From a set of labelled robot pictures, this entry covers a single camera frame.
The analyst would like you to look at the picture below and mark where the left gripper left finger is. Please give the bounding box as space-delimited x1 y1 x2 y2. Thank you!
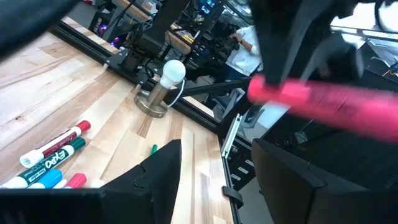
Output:
99 139 183 224

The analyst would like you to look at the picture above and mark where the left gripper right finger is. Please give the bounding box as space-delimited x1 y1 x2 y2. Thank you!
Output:
251 138 343 224

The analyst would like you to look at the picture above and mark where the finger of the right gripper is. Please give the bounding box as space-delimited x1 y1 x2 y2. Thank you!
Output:
300 30 365 82
250 0 332 85

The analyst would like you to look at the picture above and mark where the pink highlighter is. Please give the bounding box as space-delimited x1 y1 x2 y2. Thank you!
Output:
248 73 398 144

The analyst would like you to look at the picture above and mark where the slim red Expo marker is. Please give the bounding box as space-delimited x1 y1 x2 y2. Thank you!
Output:
52 172 88 190

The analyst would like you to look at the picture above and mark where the thick red Expo marker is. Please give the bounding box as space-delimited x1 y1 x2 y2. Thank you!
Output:
19 119 92 169

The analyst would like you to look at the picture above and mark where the dark green Expo marker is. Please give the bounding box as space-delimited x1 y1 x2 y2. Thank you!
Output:
0 136 87 189

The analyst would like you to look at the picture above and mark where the person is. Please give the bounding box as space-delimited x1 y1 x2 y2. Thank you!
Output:
225 25 264 77

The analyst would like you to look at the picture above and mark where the blue Expo marker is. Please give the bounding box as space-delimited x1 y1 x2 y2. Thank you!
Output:
27 169 63 190

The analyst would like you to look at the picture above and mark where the white bulb brass lamp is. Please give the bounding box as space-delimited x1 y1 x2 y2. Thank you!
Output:
133 58 187 119

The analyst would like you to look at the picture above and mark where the black aluminium table frame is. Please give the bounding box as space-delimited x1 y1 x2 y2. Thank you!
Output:
48 21 259 224

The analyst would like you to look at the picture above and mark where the white lamp cable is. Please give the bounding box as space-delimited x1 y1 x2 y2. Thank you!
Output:
167 79 187 108

